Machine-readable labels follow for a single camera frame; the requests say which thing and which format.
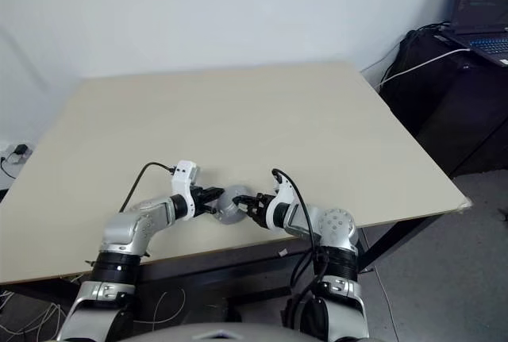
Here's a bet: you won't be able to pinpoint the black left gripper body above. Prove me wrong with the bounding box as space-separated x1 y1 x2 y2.
189 183 207 218

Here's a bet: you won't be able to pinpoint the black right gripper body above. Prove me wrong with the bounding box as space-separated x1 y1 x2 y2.
251 192 275 230

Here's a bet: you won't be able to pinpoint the silver motor cover circuit board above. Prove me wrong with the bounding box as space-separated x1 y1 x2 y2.
221 184 252 211

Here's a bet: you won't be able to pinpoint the small grey round object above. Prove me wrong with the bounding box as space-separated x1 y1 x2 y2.
214 193 249 226

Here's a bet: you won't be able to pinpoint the white power strip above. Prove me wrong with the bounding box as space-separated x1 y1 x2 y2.
0 140 35 167

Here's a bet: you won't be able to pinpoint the black fabric covered cabinet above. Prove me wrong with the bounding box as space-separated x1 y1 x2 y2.
376 28 508 179

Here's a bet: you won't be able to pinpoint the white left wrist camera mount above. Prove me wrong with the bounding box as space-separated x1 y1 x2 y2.
169 159 199 221

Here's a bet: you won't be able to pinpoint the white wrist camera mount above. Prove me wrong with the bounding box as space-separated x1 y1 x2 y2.
263 176 297 234
169 159 199 221

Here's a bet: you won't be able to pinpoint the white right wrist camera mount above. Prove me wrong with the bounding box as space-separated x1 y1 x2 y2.
263 176 297 234

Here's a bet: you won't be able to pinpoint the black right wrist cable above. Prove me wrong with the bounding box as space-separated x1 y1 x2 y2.
271 167 330 319

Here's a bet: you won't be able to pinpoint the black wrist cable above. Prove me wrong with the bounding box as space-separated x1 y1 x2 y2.
271 167 330 319
117 162 178 214

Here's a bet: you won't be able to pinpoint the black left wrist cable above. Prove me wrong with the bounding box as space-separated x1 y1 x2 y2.
117 162 178 214

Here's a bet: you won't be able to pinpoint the white cable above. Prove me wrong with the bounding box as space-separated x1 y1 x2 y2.
379 48 471 90

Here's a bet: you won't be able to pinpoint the black laptop cables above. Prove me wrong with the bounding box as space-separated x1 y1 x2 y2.
411 20 454 42

